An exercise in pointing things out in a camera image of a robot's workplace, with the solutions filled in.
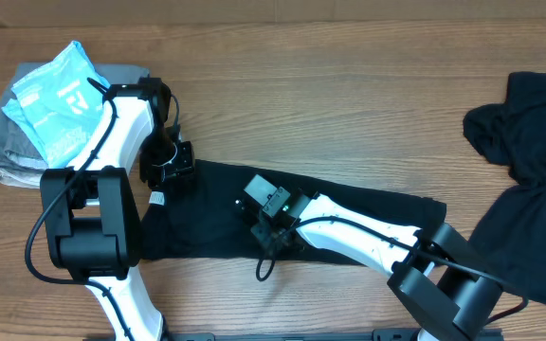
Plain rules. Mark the light blue folded shirt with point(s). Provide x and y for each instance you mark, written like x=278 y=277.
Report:
x=59 y=105

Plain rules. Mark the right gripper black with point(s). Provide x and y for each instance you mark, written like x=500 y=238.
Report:
x=261 y=231

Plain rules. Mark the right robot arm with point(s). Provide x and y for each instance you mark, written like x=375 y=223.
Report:
x=446 y=287

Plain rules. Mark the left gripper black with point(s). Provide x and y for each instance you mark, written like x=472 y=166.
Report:
x=185 y=167

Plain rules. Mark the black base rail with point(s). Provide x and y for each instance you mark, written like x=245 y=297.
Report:
x=400 y=334

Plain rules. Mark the black clothes pile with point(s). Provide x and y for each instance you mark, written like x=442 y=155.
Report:
x=511 y=235

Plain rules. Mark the grey folded garment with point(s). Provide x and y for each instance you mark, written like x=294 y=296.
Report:
x=16 y=151

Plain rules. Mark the black t-shirt with label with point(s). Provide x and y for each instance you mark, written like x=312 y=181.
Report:
x=199 y=219

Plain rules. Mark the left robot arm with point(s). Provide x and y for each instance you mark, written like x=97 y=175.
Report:
x=92 y=226

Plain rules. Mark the beige folded garment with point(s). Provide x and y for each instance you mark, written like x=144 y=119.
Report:
x=20 y=178

